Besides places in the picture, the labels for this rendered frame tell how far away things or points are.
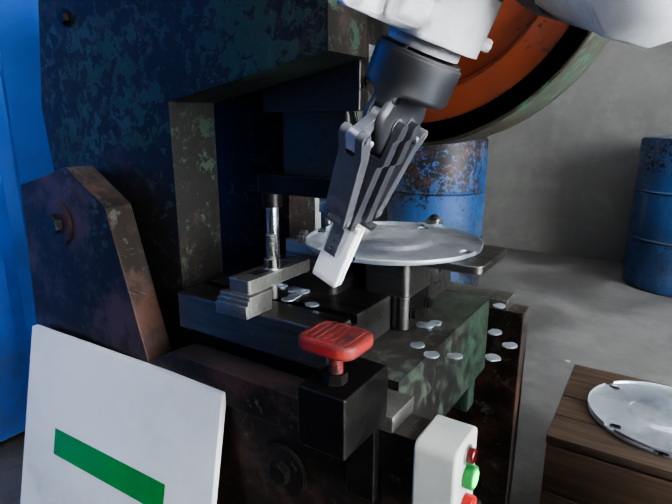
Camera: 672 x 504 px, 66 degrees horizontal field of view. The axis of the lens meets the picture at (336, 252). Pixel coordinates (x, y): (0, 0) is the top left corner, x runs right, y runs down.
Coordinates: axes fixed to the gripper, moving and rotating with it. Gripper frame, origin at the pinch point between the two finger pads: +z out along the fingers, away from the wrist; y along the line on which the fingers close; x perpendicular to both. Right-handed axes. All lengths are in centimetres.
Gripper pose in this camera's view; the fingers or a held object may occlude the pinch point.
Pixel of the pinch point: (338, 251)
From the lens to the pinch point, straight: 51.9
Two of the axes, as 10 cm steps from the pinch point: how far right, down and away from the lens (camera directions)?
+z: -3.4, 8.2, 4.5
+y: 5.5, -2.2, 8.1
